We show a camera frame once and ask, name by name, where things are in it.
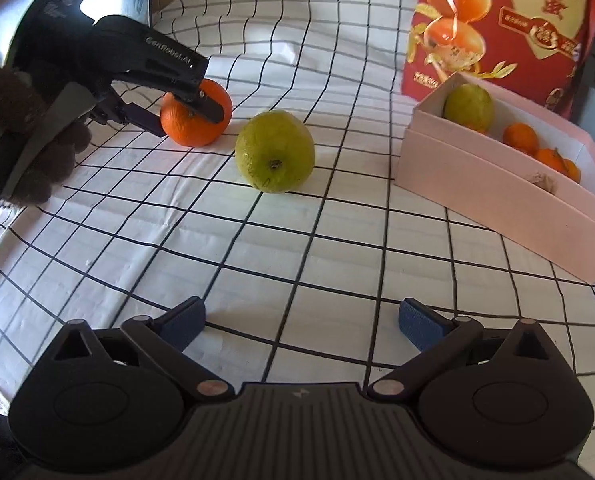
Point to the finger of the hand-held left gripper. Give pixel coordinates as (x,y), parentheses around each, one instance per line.
(142,119)
(208,107)

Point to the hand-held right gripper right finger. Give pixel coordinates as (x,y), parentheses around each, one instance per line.
(420,322)

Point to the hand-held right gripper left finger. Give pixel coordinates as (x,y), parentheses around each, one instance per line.
(183,322)

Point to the large orange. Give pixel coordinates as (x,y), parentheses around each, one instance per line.
(192,130)

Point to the pink cardboard box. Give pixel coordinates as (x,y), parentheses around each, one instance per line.
(502,210)

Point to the small orange mandarin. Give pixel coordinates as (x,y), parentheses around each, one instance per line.
(572,171)
(550,158)

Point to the person's left hand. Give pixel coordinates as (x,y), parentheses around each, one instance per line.
(7,102)

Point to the white checkered tablecloth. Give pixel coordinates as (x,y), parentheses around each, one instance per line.
(327,240)

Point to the red printed carton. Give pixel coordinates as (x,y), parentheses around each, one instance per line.
(507,20)

